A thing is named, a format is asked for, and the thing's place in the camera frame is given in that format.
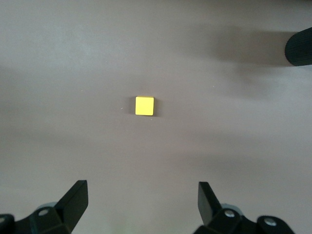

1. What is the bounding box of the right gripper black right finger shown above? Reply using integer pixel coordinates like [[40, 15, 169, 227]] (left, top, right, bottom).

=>
[[194, 181, 259, 234]]

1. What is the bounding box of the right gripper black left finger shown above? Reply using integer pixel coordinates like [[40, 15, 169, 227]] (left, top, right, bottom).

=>
[[13, 180, 89, 234]]

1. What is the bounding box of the yellow wooden block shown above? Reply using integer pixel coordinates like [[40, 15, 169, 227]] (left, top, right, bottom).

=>
[[135, 96, 156, 117]]

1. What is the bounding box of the brown paper table cover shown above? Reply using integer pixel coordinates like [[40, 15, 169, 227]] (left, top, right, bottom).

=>
[[0, 0, 312, 234]]

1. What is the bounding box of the black ribbed cylinder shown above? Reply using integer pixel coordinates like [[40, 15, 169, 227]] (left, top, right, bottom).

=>
[[284, 26, 312, 67]]

